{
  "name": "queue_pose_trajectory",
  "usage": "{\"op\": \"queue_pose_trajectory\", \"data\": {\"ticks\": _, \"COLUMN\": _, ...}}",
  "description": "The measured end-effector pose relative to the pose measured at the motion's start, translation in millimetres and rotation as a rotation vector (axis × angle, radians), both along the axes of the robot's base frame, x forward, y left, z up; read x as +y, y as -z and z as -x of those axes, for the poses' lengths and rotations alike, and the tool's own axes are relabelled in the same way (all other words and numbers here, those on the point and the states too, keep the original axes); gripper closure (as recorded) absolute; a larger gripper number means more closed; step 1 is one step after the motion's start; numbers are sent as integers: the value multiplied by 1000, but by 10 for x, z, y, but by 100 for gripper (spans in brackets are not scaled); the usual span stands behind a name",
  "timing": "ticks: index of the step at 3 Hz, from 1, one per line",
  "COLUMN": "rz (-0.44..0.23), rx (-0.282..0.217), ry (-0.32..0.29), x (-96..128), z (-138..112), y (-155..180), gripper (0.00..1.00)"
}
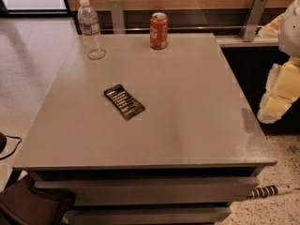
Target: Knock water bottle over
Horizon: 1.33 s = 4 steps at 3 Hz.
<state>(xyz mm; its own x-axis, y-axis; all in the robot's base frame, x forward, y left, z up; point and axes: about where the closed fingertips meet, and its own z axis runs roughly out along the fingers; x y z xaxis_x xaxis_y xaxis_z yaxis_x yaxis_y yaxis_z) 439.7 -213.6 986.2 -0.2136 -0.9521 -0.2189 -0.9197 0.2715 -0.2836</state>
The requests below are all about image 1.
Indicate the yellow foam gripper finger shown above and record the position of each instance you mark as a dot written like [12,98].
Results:
[272,109]
[287,85]

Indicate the clear plastic water bottle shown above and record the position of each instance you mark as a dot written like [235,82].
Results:
[89,25]

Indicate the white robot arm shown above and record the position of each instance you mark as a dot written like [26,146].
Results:
[286,28]

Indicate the striped power strip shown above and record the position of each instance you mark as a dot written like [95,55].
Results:
[273,190]

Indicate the orange soda can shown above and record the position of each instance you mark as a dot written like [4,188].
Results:
[158,30]

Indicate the black snack packet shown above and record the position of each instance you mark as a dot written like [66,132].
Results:
[123,101]

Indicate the grey drawer cabinet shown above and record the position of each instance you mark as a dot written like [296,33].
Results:
[154,200]

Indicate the black bag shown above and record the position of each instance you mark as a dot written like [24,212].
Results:
[23,204]

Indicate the grey metal bracket right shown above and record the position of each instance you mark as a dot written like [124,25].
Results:
[249,29]

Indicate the grey metal bracket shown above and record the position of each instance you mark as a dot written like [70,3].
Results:
[249,29]
[117,13]

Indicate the grey metal bracket left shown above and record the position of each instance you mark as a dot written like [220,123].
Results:
[117,13]

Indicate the metal rail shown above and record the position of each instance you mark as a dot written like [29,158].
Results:
[196,29]

